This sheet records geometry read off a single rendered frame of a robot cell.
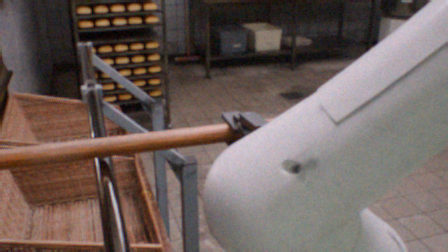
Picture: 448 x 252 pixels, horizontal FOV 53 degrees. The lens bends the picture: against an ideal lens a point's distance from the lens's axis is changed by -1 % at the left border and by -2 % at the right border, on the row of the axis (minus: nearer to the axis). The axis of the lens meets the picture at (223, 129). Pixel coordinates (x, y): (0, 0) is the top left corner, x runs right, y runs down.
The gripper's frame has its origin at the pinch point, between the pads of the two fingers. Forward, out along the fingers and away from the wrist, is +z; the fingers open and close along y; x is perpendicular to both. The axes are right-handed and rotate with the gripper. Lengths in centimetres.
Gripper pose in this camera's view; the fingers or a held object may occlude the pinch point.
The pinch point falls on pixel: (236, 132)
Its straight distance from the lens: 74.1
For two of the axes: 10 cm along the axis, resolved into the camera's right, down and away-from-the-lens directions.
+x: 9.5, -1.1, 2.7
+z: -3.0, -3.7, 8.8
